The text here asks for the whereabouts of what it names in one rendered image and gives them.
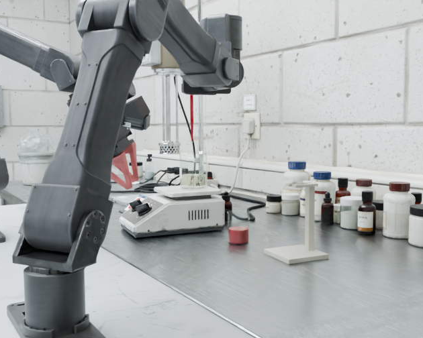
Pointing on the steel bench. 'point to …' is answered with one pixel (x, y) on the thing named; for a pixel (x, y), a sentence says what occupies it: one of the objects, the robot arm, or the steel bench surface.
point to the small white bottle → (303, 202)
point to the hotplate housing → (179, 216)
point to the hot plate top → (185, 191)
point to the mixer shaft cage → (166, 147)
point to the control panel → (144, 214)
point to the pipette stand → (293, 251)
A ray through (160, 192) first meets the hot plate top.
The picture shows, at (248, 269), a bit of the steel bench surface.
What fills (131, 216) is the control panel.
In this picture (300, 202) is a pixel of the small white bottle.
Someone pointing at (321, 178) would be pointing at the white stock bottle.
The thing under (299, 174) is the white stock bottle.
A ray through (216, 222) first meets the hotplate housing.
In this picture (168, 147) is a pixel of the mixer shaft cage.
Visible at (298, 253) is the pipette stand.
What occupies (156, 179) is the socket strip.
